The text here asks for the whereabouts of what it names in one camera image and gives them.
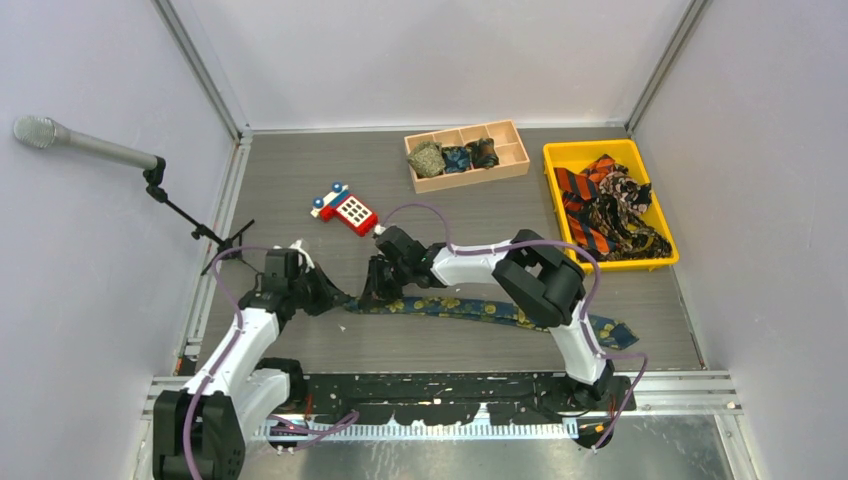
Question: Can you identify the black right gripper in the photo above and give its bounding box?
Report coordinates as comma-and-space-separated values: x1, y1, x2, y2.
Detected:
359, 256, 412, 311

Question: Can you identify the blue yellow floral tie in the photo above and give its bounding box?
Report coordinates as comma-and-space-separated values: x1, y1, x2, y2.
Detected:
343, 296, 639, 350

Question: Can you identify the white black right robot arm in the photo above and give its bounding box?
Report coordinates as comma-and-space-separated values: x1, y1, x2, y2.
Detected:
358, 226, 614, 411

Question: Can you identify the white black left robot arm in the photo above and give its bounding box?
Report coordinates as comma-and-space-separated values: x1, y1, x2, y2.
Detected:
151, 240, 349, 479

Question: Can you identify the red white toy brick block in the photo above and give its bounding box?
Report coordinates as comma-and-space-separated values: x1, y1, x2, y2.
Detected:
310, 182, 379, 237

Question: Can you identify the black microphone stand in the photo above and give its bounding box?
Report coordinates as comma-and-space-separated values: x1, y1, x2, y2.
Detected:
143, 156, 255, 254

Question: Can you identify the olive green rolled tie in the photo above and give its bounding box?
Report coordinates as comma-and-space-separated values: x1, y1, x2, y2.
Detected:
407, 140, 446, 178

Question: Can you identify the blue rolled tie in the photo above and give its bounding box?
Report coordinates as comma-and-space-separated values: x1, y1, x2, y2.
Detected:
441, 146, 472, 174

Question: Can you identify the dark brown rolled tie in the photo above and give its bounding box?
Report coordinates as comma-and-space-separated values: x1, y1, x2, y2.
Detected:
465, 138, 500, 169

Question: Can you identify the orange navy striped tie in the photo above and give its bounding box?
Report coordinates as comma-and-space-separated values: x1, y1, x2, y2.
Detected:
554, 154, 618, 260

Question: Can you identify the yellow plastic bin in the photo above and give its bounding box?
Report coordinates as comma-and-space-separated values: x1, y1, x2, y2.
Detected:
543, 139, 680, 271

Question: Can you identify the black floral patterned tie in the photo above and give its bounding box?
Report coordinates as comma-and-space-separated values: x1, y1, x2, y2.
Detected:
590, 162, 673, 262

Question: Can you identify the silver microphone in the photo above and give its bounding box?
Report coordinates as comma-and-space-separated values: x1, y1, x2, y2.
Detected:
13, 116, 161, 170

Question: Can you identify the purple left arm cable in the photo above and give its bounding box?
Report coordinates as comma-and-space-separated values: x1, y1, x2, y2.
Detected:
182, 246, 362, 480

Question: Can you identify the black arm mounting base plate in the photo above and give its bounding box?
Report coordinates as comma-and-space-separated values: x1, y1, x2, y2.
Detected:
255, 372, 637, 448

